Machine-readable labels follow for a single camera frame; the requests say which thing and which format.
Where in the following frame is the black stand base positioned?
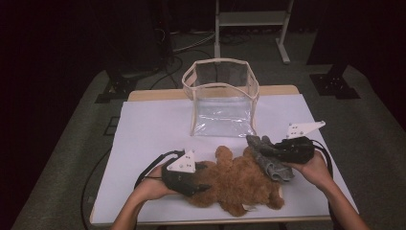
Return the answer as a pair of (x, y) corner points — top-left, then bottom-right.
(95, 75), (139, 104)
(309, 60), (362, 100)

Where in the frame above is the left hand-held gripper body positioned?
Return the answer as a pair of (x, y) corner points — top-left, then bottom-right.
(161, 149), (205, 197)

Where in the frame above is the white metal stand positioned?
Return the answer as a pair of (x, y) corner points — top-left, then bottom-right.
(214, 0), (295, 65)

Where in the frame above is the grey floor socket cover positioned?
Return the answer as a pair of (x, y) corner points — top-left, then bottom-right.
(104, 116), (121, 137)

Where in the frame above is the brown teddy bear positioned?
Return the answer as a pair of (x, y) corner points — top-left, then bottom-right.
(185, 145), (285, 218)

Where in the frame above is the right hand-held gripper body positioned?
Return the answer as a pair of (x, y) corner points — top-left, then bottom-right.
(278, 120), (327, 165)

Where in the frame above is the grey fuzzy doll sweater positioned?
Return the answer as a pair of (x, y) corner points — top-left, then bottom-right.
(245, 134), (295, 184)

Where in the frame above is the white cable bundle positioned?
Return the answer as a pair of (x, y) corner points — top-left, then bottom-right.
(170, 30), (216, 54)

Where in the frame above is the person's left hand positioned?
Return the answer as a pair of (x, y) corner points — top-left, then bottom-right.
(130, 166), (180, 202)

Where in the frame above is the right hand-held gripper cable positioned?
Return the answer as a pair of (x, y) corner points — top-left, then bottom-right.
(310, 138), (340, 230)

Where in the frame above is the black floor cable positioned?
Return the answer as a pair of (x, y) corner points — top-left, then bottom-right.
(80, 147), (113, 230)
(149, 47), (185, 90)

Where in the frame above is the person's right hand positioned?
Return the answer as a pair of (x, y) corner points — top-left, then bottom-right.
(282, 149), (334, 193)

